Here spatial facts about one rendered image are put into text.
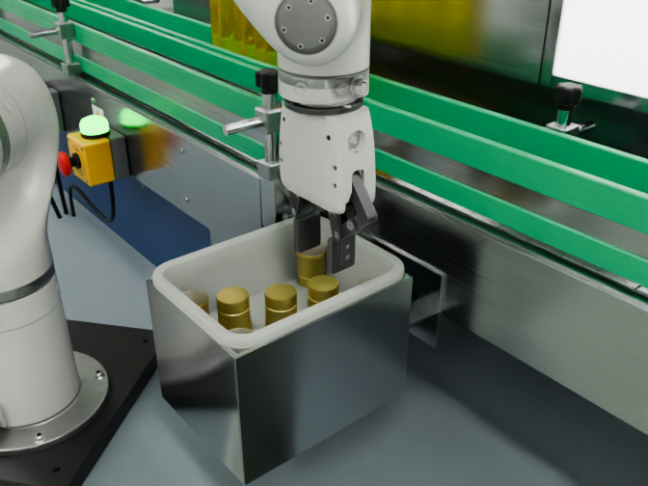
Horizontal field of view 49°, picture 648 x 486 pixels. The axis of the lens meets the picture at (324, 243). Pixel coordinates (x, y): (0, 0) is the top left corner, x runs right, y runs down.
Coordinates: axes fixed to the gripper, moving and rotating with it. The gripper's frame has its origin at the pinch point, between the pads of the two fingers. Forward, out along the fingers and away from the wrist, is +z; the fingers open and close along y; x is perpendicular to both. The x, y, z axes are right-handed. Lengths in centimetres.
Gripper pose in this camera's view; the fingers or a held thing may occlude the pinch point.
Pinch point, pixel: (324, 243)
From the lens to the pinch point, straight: 74.3
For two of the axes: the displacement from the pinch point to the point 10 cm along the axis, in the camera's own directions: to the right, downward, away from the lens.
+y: -6.3, -3.7, 6.8
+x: -7.7, 3.0, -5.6
